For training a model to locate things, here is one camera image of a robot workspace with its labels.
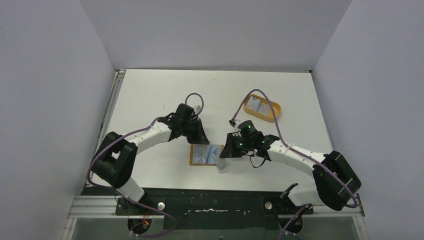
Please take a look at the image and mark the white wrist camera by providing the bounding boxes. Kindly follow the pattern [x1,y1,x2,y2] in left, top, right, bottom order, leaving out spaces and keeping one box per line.
[194,105,202,114]
[228,119,240,128]

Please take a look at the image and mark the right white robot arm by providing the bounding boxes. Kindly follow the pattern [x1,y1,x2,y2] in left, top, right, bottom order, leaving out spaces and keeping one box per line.
[220,120,362,214]

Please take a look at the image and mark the silver card in holder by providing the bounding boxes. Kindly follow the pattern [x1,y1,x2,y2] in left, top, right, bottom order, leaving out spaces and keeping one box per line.
[192,145,209,164]

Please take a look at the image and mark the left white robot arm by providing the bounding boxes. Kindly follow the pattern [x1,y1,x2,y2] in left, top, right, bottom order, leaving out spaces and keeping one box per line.
[88,103,210,215]

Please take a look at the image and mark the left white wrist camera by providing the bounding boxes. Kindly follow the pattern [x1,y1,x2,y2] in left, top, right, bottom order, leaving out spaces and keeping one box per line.
[194,105,202,114]

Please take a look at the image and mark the silver credit card carried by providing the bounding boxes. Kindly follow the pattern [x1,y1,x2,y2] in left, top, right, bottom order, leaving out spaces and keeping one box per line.
[208,145,227,170]

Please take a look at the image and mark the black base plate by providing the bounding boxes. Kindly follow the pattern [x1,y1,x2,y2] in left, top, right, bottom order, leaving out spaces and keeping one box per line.
[81,187,316,233]

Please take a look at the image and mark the orange oval tray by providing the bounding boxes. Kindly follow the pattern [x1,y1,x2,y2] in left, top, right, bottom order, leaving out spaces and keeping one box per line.
[242,93,282,122]

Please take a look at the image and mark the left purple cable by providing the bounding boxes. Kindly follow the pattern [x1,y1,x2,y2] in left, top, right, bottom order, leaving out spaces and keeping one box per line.
[86,92,204,239]

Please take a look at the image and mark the yellow leather card holder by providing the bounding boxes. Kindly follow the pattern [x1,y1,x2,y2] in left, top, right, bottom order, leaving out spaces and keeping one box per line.
[189,144,224,166]

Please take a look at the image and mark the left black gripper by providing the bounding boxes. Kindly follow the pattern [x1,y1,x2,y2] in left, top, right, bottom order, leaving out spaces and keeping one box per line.
[181,118,209,145]

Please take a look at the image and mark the silver credit card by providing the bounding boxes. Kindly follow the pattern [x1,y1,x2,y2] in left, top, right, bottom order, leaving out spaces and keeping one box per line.
[246,95,262,112]

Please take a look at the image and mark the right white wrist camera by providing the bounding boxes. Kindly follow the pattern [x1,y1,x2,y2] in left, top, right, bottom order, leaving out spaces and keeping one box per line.
[228,119,240,128]

